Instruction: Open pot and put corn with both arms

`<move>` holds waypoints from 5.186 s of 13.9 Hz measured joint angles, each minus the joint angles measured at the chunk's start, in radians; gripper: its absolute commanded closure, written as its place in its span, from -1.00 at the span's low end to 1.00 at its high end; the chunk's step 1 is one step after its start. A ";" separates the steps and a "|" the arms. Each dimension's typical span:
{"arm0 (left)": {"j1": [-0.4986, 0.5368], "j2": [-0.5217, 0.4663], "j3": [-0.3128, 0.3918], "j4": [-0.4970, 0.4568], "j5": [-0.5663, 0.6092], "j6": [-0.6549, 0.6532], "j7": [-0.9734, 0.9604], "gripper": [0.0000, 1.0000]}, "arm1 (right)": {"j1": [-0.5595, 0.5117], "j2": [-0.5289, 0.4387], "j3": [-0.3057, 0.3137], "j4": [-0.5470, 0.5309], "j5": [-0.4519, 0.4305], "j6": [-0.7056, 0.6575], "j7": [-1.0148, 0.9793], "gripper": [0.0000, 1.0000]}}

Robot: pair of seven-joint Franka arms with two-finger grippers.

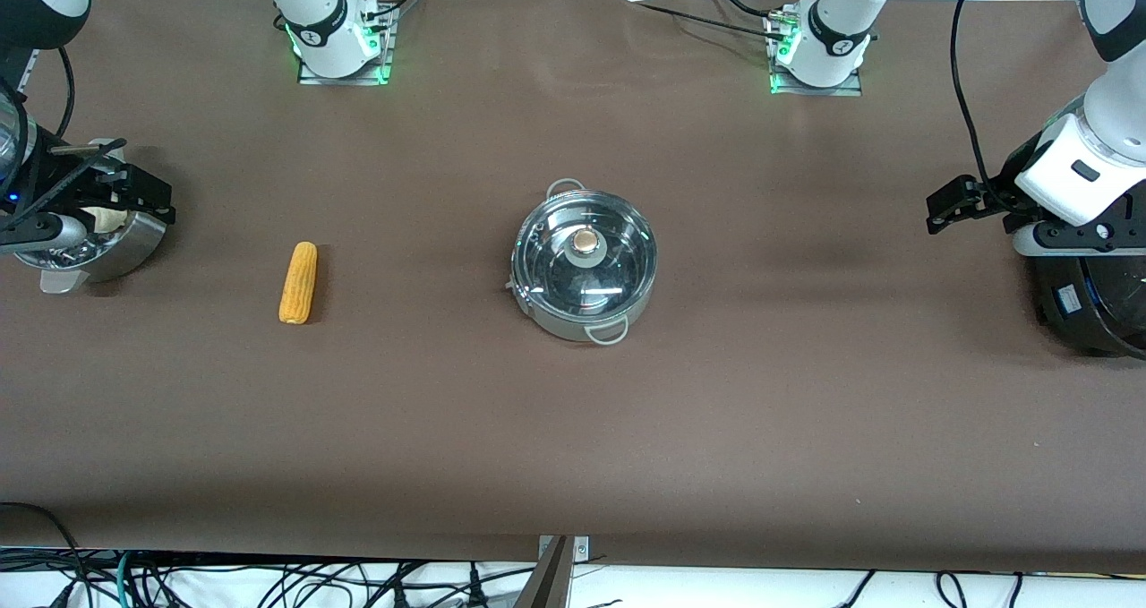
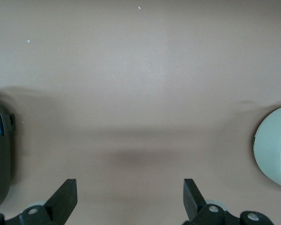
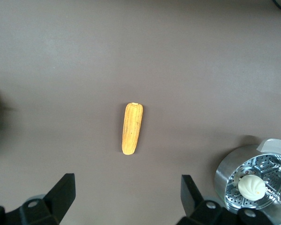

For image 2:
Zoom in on steel pot with grey handles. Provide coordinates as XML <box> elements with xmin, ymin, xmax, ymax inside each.
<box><xmin>252</xmin><ymin>104</ymin><xmax>281</xmax><ymax>192</ymax></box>

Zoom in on black rice cooker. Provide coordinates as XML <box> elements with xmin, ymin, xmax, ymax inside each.
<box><xmin>0</xmin><ymin>95</ymin><xmax>16</xmax><ymax>214</ymax></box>

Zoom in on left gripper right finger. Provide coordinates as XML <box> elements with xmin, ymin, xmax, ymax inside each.
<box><xmin>182</xmin><ymin>178</ymin><xmax>274</xmax><ymax>225</ymax></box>

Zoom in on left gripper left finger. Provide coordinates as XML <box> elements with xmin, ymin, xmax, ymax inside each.
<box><xmin>0</xmin><ymin>179</ymin><xmax>78</xmax><ymax>225</ymax></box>

